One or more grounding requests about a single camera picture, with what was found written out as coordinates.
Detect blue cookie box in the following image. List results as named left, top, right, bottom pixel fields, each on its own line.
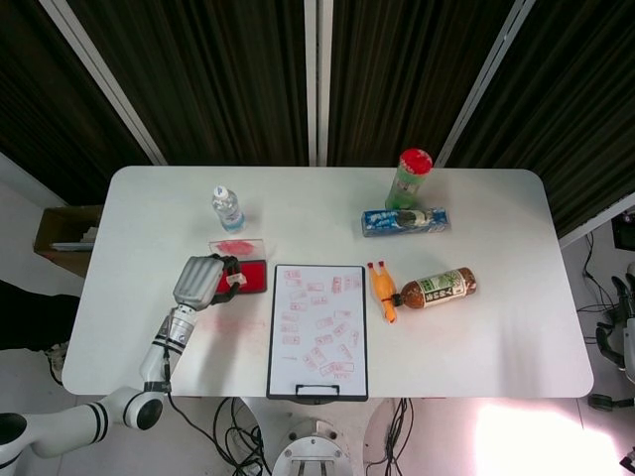
left=360, top=206, right=452, bottom=238

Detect cardboard box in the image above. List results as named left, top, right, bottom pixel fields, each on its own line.
left=33, top=205, right=105, bottom=278

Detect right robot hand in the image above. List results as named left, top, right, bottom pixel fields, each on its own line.
left=597, top=275, right=635, bottom=371

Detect black clipboard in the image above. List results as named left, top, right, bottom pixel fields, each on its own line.
left=266, top=264, right=370, bottom=402

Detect white partition post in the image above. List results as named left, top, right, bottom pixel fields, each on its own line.
left=303, top=0, right=332, bottom=168
left=435, top=0, right=538, bottom=168
left=39, top=0, right=168, bottom=167

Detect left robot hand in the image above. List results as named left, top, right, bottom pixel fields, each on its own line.
left=171, top=253, right=248, bottom=312

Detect yellow rubber chicken toy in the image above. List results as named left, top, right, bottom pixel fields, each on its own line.
left=367, top=261, right=401, bottom=326

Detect person leg black trousers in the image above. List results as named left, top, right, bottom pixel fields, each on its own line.
left=0, top=280, right=81, bottom=386

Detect clear water bottle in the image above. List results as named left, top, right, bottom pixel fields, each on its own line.
left=211, top=184, right=246, bottom=233

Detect green chip can red lid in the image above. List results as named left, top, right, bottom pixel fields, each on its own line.
left=384, top=148, right=434, bottom=211

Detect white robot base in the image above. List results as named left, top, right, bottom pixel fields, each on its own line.
left=270, top=418, right=351, bottom=476

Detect brown tea bottle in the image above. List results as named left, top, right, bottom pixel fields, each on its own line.
left=391, top=267, right=478, bottom=311

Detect black floor cable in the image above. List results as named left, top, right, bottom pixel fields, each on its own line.
left=382, top=396, right=416, bottom=467
left=212, top=396, right=272, bottom=476

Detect red ink pad clear lid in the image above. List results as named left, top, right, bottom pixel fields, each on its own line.
left=207, top=238, right=270, bottom=298

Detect white paper with red stamps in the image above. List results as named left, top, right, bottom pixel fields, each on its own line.
left=269, top=266, right=368, bottom=398

